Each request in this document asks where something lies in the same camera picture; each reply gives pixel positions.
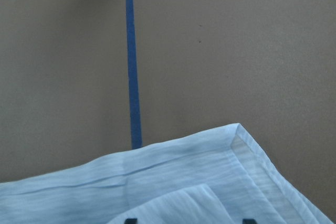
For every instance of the blue tape grid lines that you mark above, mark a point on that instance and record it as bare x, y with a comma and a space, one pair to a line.
134, 102

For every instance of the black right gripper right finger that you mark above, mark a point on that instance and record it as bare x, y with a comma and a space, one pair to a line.
248, 221

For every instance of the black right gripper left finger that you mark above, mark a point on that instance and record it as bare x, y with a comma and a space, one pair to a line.
131, 221

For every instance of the light blue striped shirt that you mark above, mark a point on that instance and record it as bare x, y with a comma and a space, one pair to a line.
221, 175

